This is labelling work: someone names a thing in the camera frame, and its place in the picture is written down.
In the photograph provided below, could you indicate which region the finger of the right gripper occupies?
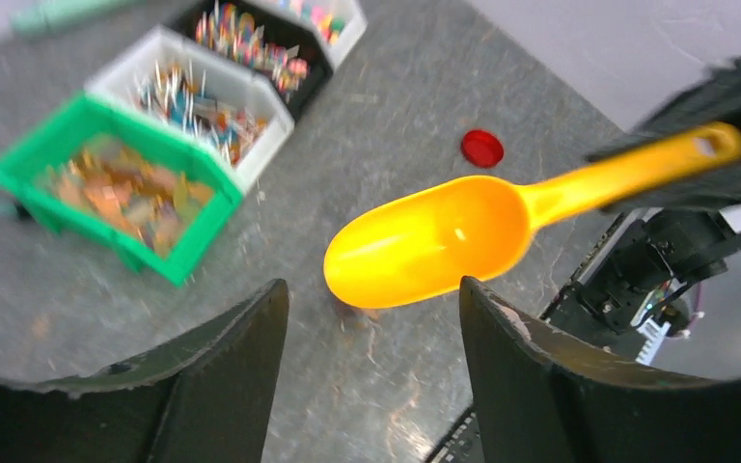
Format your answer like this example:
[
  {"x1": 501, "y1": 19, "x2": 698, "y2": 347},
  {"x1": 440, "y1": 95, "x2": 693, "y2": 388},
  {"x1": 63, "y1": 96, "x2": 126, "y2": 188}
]
[
  {"x1": 601, "y1": 160, "x2": 741, "y2": 213},
  {"x1": 587, "y1": 57, "x2": 741, "y2": 163}
]

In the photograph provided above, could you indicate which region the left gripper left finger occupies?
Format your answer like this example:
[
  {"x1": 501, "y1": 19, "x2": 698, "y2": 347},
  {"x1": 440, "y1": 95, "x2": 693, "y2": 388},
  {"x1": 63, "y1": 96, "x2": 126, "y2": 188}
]
[{"x1": 0, "y1": 280, "x2": 289, "y2": 462}]

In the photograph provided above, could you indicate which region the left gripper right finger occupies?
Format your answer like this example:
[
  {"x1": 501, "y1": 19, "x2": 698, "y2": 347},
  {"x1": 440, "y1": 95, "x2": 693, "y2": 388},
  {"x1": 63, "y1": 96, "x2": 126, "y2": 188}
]
[{"x1": 459, "y1": 277, "x2": 741, "y2": 462}]

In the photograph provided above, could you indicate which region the yellow plastic scoop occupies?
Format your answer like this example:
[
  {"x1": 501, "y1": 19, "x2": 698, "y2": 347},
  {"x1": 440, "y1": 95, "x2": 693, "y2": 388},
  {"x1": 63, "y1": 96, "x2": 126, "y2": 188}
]
[{"x1": 323, "y1": 123, "x2": 741, "y2": 310}]

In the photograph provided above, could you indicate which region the red jar lid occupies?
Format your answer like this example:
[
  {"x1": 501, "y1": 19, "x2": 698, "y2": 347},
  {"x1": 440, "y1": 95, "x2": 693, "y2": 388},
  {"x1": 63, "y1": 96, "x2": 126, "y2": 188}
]
[{"x1": 460, "y1": 129, "x2": 505, "y2": 169}]

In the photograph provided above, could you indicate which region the clear plastic jar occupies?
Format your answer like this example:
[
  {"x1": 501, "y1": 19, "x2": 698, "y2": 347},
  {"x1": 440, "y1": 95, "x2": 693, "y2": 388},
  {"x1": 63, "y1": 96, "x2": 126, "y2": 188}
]
[{"x1": 331, "y1": 300, "x2": 379, "y2": 332}]

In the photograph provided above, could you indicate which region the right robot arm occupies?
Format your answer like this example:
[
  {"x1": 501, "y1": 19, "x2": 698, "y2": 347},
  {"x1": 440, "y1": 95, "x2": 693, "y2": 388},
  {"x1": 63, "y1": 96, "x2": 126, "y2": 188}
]
[{"x1": 571, "y1": 57, "x2": 741, "y2": 334}]

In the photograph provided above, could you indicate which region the green candy bin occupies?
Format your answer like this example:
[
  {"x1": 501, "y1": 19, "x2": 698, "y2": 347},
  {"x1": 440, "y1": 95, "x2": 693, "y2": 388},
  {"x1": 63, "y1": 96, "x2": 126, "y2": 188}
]
[{"x1": 0, "y1": 93, "x2": 243, "y2": 286}]

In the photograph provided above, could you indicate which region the white lollipop bin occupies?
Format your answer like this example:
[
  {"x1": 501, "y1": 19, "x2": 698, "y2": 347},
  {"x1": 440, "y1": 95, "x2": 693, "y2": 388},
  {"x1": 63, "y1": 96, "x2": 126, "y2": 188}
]
[{"x1": 85, "y1": 26, "x2": 294, "y2": 193}]

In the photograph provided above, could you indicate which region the black lollipop bin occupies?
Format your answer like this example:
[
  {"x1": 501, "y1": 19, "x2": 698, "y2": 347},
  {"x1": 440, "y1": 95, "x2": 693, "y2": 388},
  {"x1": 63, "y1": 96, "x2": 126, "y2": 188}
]
[{"x1": 166, "y1": 1, "x2": 333, "y2": 121}]

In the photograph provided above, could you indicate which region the white candy bin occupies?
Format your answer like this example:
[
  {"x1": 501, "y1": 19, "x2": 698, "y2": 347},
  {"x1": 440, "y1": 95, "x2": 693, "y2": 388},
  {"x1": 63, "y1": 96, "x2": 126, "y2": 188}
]
[{"x1": 258, "y1": 0, "x2": 368, "y2": 69}]

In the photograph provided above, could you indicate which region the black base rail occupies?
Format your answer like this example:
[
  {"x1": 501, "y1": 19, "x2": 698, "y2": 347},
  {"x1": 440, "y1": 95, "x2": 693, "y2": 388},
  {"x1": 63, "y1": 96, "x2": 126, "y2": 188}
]
[{"x1": 421, "y1": 210, "x2": 698, "y2": 463}]

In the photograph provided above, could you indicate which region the mint green cylindrical handle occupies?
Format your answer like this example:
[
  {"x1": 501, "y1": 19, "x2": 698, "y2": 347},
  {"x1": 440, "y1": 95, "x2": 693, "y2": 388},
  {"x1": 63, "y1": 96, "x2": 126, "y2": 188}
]
[{"x1": 9, "y1": 0, "x2": 132, "y2": 37}]

